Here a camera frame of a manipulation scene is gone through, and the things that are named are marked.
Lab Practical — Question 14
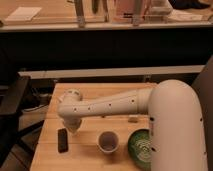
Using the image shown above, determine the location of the white paper sheet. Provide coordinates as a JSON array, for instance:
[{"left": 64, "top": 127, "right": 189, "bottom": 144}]
[{"left": 6, "top": 7, "right": 41, "bottom": 22}]

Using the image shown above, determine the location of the metal stand post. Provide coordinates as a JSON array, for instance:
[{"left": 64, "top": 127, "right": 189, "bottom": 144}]
[{"left": 74, "top": 0, "right": 85, "bottom": 28}]

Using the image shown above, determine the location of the white tube bottle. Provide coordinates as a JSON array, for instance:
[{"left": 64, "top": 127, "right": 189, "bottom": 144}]
[{"left": 128, "top": 115, "right": 139, "bottom": 123}]

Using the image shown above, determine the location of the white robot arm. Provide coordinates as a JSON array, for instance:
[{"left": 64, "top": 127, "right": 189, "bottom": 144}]
[{"left": 58, "top": 80, "right": 209, "bottom": 171}]

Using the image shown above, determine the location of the black chair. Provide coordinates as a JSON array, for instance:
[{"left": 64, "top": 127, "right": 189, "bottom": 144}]
[{"left": 0, "top": 76, "right": 30, "bottom": 167}]

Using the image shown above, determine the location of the long grey shelf bar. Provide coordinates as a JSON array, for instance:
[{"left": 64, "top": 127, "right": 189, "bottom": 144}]
[{"left": 19, "top": 65, "right": 204, "bottom": 79}]

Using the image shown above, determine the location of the white paper cup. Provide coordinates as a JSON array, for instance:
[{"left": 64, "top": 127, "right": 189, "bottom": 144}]
[{"left": 97, "top": 131, "right": 119, "bottom": 154}]

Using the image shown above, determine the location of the green glass bowl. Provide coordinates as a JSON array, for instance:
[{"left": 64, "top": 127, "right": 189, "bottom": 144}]
[{"left": 127, "top": 129, "right": 151, "bottom": 171}]

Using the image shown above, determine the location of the black eraser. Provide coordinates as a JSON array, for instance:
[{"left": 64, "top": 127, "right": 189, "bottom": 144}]
[{"left": 58, "top": 129, "right": 68, "bottom": 153}]

